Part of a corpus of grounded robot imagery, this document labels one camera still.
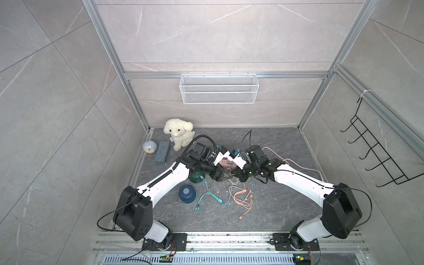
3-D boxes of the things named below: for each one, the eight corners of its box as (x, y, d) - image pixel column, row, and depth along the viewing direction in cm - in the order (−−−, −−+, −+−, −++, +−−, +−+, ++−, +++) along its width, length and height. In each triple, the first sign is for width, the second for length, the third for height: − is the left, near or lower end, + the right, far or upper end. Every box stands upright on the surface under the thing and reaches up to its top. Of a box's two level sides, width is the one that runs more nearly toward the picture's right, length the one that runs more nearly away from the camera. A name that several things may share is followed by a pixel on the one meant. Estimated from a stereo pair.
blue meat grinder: (181, 207, 85) (177, 199, 77) (183, 192, 90) (180, 184, 82) (195, 207, 85) (193, 199, 77) (197, 192, 90) (195, 184, 82)
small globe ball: (146, 154, 107) (142, 146, 101) (149, 148, 111) (144, 139, 104) (157, 154, 107) (153, 146, 101) (159, 148, 111) (155, 139, 104)
